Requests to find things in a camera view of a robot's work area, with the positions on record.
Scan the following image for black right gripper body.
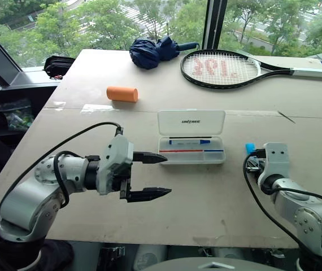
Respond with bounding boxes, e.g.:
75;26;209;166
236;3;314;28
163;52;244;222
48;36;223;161
246;154;265;174

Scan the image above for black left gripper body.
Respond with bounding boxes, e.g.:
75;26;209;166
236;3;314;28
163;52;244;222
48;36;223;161
120;151;140;203

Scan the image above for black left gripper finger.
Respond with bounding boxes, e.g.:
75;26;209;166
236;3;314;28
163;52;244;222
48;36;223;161
127;186;173;204
137;151;168;165

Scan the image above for white marker with blue cap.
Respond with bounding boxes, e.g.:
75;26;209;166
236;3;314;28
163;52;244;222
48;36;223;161
168;138;211;146

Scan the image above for clear plastic pencil case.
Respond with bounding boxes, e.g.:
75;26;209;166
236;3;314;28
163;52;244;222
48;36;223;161
157;110;227;166

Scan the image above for black clamp under table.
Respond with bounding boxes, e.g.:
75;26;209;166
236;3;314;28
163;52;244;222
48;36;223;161
97;245;127;271

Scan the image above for orange foam cylinder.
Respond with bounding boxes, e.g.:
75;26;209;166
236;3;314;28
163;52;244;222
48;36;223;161
106;86;140;103

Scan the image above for grey rounded robot torso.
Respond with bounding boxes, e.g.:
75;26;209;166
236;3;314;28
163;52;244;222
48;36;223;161
134;244;254;271

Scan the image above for black white tennis racket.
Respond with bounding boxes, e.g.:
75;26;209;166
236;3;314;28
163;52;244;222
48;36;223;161
180;49;322;92

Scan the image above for navy folded umbrella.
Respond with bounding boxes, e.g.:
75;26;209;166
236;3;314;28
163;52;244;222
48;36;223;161
128;36;201;71

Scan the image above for clear bag with green items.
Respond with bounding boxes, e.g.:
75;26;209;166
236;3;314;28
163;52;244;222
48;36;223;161
0;98;35;131

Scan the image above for black bag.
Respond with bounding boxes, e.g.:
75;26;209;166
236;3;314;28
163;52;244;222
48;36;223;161
43;55;76;81

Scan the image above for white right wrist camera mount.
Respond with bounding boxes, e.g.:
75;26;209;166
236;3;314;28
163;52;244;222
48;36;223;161
256;142;289;185

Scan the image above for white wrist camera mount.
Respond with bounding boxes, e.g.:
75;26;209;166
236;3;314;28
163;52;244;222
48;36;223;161
97;135;135;196
256;142;289;185

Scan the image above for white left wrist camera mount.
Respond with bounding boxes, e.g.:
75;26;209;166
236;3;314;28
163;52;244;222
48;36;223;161
97;135;135;196

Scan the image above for black window frame post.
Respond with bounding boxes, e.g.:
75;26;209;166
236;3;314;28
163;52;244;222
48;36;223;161
201;0;229;51

